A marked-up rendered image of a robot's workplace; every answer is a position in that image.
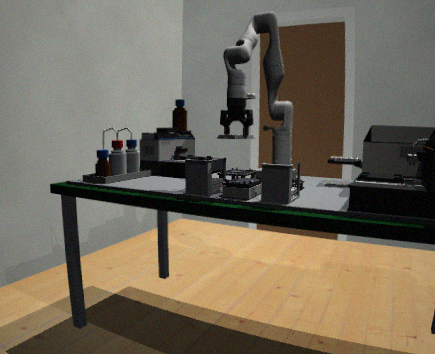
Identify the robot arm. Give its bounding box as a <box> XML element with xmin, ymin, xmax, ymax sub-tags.
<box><xmin>223</xmin><ymin>11</ymin><xmax>293</xmax><ymax>165</ymax></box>

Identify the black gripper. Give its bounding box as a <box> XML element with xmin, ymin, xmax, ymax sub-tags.
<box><xmin>220</xmin><ymin>98</ymin><xmax>253</xmax><ymax>137</ymax></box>

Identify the brown glass bottle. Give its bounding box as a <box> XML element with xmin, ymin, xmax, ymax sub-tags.
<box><xmin>172</xmin><ymin>110</ymin><xmax>187</xmax><ymax>130</ymax></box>
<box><xmin>95</xmin><ymin>164</ymin><xmax>111</xmax><ymax>177</ymax></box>

